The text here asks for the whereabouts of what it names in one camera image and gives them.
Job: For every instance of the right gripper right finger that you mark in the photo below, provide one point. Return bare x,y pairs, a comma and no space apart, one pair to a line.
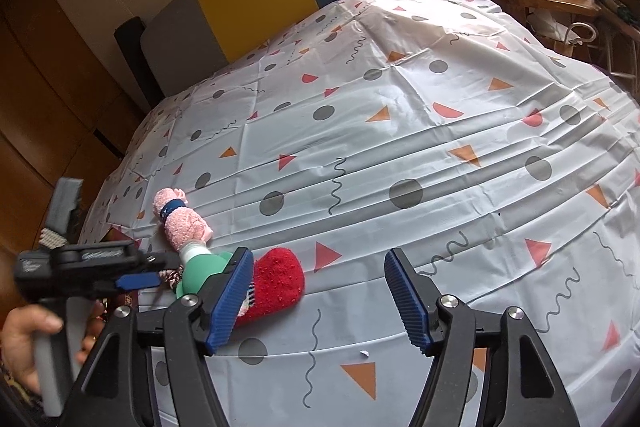
418,302

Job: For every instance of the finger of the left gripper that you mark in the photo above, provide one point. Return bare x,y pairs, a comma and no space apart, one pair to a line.
137,281

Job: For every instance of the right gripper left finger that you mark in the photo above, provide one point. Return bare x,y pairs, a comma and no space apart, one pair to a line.
223,295

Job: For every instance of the red christmas sock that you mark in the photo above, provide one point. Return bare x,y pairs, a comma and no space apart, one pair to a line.
278,284

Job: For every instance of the brown satin scrunchie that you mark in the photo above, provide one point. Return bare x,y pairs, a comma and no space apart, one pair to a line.
171,277

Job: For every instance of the pink towel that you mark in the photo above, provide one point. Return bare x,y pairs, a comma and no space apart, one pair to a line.
181,223

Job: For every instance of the person's left hand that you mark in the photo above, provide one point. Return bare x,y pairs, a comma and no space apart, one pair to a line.
18,336

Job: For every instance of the patterned white tablecloth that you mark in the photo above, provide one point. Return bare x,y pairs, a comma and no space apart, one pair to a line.
505,171

